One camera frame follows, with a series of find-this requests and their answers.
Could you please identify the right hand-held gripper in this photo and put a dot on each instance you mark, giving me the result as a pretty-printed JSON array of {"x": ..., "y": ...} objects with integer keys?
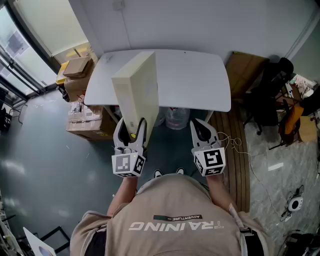
[{"x": 212, "y": 160}]

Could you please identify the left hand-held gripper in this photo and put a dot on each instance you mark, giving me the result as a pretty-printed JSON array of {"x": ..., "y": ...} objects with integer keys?
[{"x": 125, "y": 162}]

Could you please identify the cream rectangular box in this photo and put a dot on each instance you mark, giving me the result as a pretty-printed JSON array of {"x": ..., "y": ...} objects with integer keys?
[{"x": 137, "y": 95}]

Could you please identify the person's right forearm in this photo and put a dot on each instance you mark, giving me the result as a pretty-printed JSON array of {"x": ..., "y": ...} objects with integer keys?
[{"x": 220, "y": 192}]

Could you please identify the person's left forearm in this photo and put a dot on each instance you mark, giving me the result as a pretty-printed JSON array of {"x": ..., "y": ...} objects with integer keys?
[{"x": 125, "y": 192}]

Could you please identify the person's right shoe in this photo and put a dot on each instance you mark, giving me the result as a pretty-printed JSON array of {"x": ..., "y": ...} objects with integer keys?
[{"x": 180, "y": 171}]

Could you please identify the person's shoe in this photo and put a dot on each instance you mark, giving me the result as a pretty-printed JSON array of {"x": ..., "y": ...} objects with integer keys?
[
  {"x": 180, "y": 171},
  {"x": 158, "y": 173}
]

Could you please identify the person's left shoe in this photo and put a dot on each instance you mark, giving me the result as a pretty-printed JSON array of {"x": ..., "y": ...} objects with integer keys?
[{"x": 158, "y": 173}]

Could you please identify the wooden slatted board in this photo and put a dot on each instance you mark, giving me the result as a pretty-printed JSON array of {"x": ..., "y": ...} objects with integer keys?
[{"x": 237, "y": 175}]

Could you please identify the white table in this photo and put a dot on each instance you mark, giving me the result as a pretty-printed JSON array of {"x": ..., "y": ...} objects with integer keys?
[{"x": 190, "y": 80}]

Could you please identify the brown cardboard sheet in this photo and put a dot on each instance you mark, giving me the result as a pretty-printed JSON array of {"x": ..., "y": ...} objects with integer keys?
[{"x": 245, "y": 72}]

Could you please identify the person's beige shirt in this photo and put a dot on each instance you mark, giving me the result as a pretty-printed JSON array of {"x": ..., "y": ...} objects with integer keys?
[{"x": 170, "y": 205}]

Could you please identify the black office chair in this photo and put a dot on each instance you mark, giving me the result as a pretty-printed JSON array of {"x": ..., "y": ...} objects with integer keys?
[{"x": 270, "y": 95}]

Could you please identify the orange chair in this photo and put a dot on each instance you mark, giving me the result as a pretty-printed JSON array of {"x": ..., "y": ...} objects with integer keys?
[{"x": 291, "y": 122}]

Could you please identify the small cardboard box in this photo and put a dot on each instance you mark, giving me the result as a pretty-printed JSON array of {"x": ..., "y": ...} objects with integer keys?
[{"x": 76, "y": 66}]

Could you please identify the yellow plastic bin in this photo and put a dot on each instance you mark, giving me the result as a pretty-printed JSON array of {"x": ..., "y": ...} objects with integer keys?
[{"x": 60, "y": 77}]

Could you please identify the white round device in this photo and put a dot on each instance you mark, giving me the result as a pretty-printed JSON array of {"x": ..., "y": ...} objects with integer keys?
[{"x": 295, "y": 203}]

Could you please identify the white board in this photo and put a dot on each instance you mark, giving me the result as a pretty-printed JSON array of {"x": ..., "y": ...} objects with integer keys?
[{"x": 37, "y": 243}]

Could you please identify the black metal frame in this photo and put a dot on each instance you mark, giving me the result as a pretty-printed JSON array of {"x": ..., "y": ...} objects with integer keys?
[{"x": 63, "y": 237}]

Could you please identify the dark window frame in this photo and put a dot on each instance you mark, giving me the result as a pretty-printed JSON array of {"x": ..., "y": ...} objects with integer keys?
[{"x": 30, "y": 30}]

